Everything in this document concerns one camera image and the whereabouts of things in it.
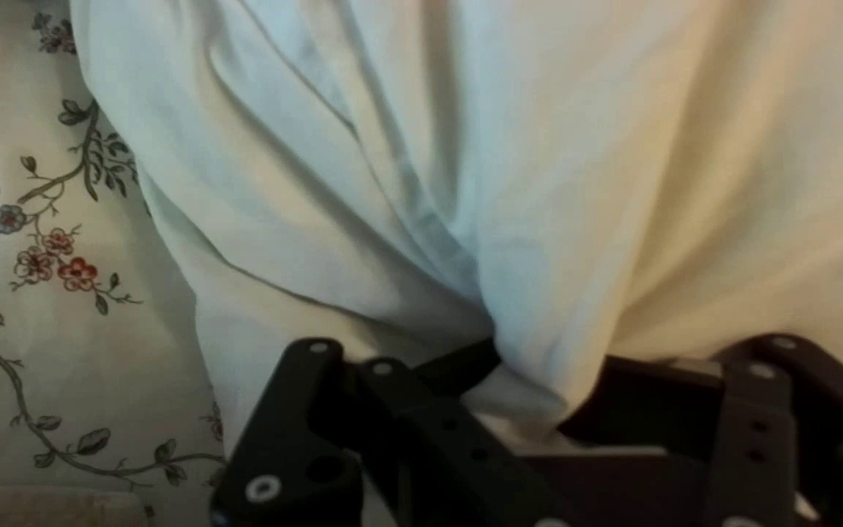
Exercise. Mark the floral bed sheet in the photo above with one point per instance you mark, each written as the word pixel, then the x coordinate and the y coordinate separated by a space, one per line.
pixel 58 324

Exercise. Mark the small white pillow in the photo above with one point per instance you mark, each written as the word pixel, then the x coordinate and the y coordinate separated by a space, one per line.
pixel 539 176

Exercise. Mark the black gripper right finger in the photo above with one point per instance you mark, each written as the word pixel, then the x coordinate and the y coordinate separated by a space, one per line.
pixel 783 430

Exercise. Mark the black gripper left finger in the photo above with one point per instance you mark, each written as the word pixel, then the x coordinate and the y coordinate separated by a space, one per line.
pixel 342 450

